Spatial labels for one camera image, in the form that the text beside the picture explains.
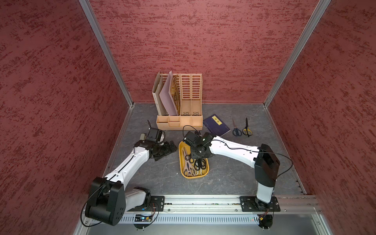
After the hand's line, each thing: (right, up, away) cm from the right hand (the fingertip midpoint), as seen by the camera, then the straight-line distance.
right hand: (197, 157), depth 83 cm
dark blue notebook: (+15, +16, +23) cm, 32 cm away
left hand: (-16, +1, +1) cm, 16 cm away
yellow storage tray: (-4, -7, +2) cm, 8 cm away
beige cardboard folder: (-25, +41, +5) cm, 48 cm away
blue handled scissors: (+29, +13, +20) cm, 38 cm away
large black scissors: (+1, -4, +2) cm, 5 cm away
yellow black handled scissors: (+36, +13, +20) cm, 43 cm away
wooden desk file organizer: (-8, +43, +34) cm, 55 cm away
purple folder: (-19, +35, +7) cm, 41 cm away
